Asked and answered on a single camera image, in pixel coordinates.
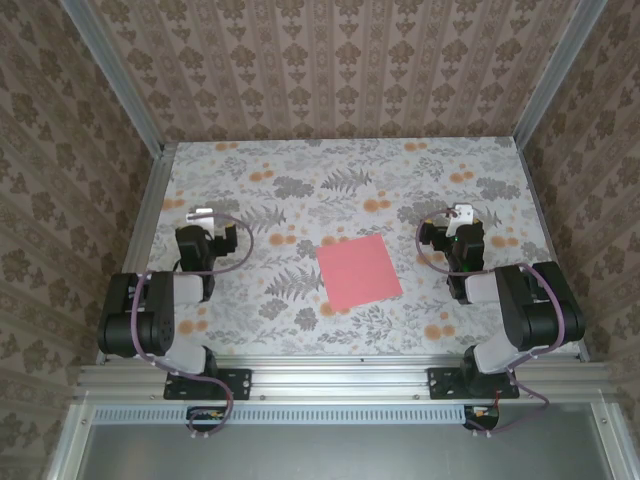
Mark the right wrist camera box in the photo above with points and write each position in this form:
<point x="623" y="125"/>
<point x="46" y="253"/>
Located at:
<point x="462" y="212"/>

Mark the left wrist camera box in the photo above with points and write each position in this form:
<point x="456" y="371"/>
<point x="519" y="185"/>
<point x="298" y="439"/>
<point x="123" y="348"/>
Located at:
<point x="200" y="215"/>

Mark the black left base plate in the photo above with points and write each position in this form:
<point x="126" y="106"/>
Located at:
<point x="240" y="385"/>

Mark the aluminium left side rail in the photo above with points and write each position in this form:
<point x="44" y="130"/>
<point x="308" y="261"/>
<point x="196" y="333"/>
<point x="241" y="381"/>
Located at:
<point x="150" y="200"/>

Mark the aluminium front frame beam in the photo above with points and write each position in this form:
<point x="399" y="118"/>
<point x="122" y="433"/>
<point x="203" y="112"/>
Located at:
<point x="340" y="380"/>

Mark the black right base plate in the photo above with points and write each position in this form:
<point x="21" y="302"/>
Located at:
<point x="440" y="385"/>

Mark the aluminium lower left rail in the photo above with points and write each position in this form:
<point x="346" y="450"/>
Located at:
<point x="75" y="435"/>

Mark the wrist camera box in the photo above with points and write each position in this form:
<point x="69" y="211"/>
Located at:
<point x="462" y="212"/>
<point x="200" y="215"/>

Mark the aluminium rail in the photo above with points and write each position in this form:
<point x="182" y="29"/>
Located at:
<point x="75" y="435"/>
<point x="150" y="200"/>
<point x="607" y="435"/>
<point x="538" y="200"/>

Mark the aluminium right corner post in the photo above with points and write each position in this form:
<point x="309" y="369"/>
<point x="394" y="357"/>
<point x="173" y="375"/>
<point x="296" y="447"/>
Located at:
<point x="555" y="75"/>

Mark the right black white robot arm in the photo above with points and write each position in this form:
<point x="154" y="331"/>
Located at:
<point x="540" y="320"/>

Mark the pink square paper sheet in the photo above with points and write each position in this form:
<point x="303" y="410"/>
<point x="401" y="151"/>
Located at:
<point x="360" y="272"/>

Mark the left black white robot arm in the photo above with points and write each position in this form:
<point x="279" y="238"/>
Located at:
<point x="150" y="300"/>

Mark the aluminium lower right rail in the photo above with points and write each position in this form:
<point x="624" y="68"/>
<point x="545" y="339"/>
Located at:
<point x="607" y="435"/>

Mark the aluminium right side rail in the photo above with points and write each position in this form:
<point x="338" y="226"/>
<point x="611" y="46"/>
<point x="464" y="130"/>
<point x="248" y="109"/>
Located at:
<point x="538" y="200"/>

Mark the aluminium left corner post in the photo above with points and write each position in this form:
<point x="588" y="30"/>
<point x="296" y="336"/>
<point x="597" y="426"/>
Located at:
<point x="117" y="75"/>

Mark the grey metal sheet panel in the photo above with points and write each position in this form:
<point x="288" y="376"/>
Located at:
<point x="340" y="450"/>

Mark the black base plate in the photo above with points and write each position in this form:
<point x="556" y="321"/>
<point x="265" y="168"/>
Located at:
<point x="240" y="385"/>
<point x="440" y="385"/>

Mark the floral patterned table mat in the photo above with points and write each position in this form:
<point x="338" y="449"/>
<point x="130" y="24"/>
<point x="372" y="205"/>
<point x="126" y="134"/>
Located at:
<point x="300" y="165"/>

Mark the aluminium corner post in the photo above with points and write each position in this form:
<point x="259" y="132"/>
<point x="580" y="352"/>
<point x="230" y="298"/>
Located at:
<point x="117" y="75"/>
<point x="555" y="75"/>

